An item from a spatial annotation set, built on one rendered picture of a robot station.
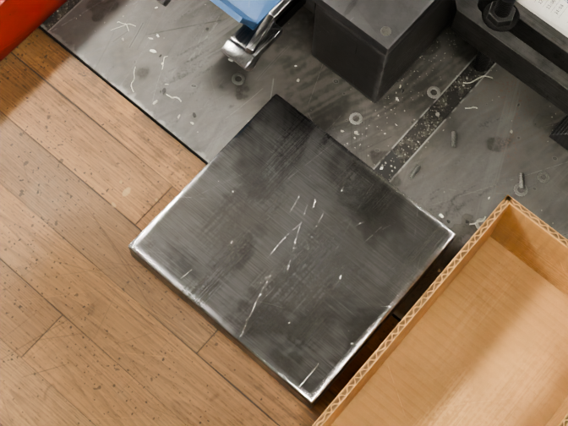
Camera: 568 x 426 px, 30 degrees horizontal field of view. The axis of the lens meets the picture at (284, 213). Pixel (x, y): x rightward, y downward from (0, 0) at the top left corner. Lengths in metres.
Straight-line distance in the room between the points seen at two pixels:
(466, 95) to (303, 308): 0.22
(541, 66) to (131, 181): 0.31
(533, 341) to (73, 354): 0.32
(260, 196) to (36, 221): 0.16
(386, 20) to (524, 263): 0.20
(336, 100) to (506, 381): 0.24
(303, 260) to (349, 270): 0.03
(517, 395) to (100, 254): 0.31
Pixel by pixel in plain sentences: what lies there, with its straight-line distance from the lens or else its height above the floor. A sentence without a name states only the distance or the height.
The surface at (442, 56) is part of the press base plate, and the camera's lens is 0.84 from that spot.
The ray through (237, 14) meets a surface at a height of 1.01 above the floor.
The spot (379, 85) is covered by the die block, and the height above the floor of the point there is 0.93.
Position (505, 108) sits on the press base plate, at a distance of 0.83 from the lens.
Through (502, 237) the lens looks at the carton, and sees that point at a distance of 0.77.
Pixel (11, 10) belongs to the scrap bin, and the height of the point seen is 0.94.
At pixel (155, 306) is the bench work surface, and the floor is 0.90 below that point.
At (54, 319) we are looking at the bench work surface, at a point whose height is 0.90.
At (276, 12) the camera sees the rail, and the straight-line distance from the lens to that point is 0.75.
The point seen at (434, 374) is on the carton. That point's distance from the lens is 0.75.
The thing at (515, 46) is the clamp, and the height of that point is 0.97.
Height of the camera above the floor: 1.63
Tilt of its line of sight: 69 degrees down
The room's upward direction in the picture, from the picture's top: 3 degrees clockwise
